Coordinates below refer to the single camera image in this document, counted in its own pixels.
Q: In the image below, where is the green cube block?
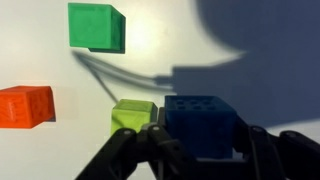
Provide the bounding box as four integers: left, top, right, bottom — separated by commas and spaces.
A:
67, 2, 127, 55

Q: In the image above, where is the orange cube block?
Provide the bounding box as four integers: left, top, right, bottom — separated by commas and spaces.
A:
0, 85, 57, 130

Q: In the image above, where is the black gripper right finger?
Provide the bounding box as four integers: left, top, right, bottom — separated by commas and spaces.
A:
233, 117, 320, 180

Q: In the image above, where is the blue cube block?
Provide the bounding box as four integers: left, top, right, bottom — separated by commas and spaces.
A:
163, 95, 239, 160

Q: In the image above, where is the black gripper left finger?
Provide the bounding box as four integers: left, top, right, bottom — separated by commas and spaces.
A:
75, 106, 198, 180

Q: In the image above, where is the yellow cube block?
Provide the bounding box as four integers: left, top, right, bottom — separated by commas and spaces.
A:
110, 98, 159, 136

